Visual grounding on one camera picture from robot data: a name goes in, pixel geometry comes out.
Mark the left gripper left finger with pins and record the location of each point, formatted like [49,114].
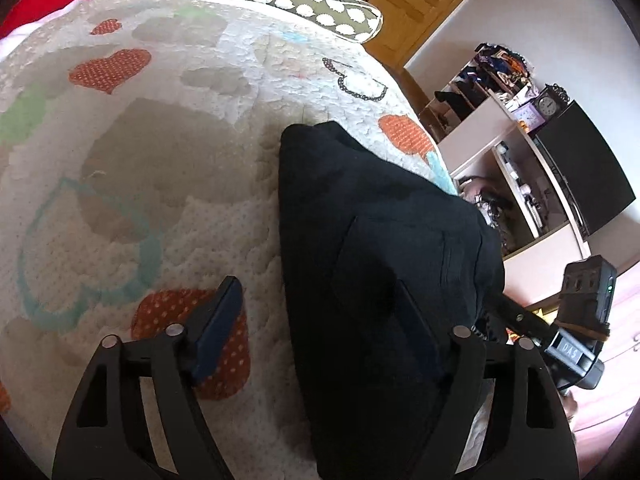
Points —
[135,414]

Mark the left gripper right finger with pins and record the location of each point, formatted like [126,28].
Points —
[527,434]

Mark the black pants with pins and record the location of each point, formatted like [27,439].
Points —
[379,265]

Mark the black television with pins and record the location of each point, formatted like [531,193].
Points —
[590,175]

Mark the white shelf cabinet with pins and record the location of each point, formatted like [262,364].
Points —
[495,161]

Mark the black desk clock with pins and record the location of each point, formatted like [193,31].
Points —
[551,101]

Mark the shoe rack with shoes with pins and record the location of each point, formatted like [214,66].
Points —
[493,70]

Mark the heart patterned quilt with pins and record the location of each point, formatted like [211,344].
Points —
[139,164]

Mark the green white bolster pillow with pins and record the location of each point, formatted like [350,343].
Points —
[300,2]

